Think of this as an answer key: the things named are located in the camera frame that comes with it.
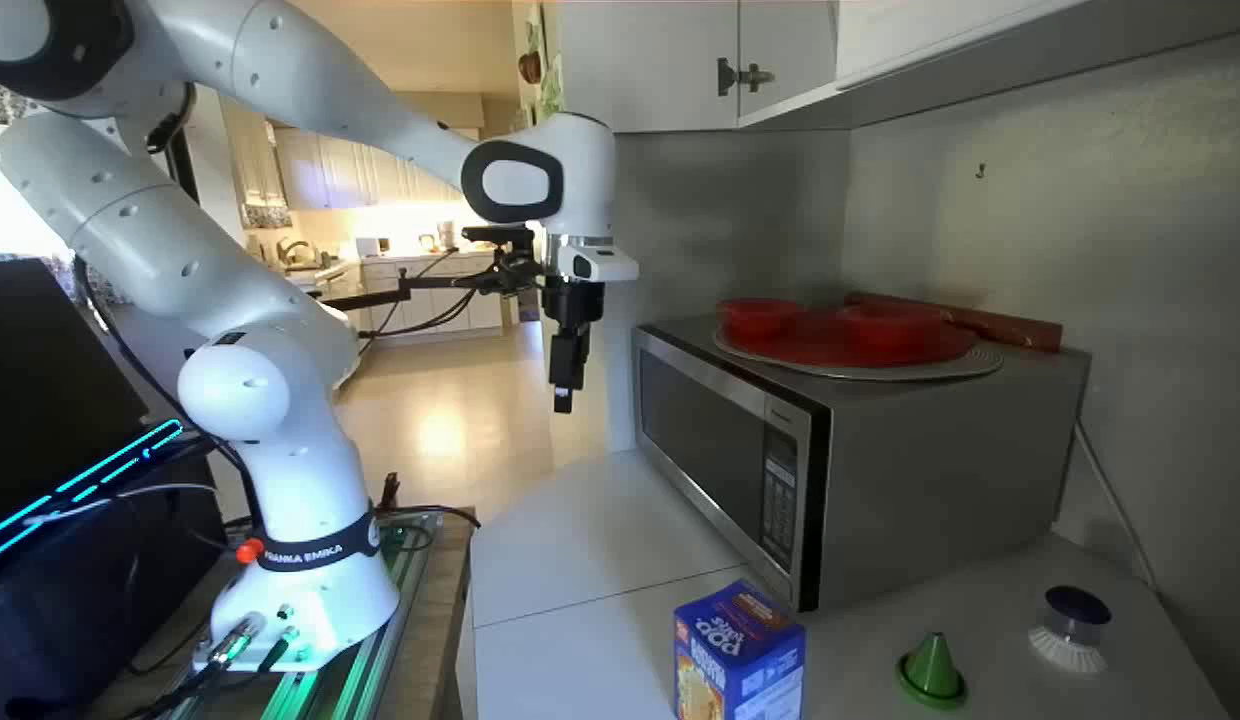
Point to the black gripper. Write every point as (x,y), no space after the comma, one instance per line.
(572,306)

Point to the white cabinet door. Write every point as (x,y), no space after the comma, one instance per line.
(643,61)
(795,44)

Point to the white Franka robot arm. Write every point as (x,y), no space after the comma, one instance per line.
(143,226)

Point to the red plug at robot base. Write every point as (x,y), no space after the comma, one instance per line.
(250,551)

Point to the robot base table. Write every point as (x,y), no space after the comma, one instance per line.
(392,652)

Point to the white kitchen counter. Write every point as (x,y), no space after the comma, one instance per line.
(420,273)

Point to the red bowl on counter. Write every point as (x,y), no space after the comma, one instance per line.
(832,344)

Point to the blue carton box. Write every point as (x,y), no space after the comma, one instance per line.
(742,663)

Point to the green plastic cone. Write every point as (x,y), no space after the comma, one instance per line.
(932,665)

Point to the black monitor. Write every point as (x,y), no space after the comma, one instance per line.
(47,385)

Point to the dark blue equipment case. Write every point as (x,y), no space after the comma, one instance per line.
(86,600)

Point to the black stereo camera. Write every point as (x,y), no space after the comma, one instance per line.
(498,239)

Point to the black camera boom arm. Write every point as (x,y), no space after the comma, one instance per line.
(420,284)

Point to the green patterned wall decor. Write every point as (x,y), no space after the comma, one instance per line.
(540,61)

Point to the white wall cabinet body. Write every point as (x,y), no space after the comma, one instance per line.
(952,33)

